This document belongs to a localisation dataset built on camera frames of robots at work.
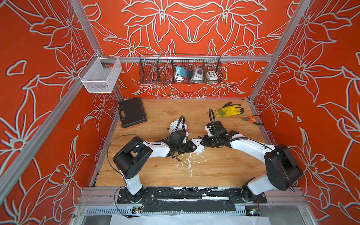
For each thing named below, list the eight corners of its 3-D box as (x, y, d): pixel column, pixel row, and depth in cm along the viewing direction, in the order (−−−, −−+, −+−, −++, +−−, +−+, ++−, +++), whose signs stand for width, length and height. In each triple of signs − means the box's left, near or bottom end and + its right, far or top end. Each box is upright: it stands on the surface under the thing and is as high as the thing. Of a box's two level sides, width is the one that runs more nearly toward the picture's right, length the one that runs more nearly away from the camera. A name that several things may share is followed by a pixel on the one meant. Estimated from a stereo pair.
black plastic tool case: (123, 130, 101) (120, 126, 98) (119, 104, 119) (117, 100, 115) (148, 123, 106) (147, 119, 102) (141, 98, 123) (140, 94, 119)
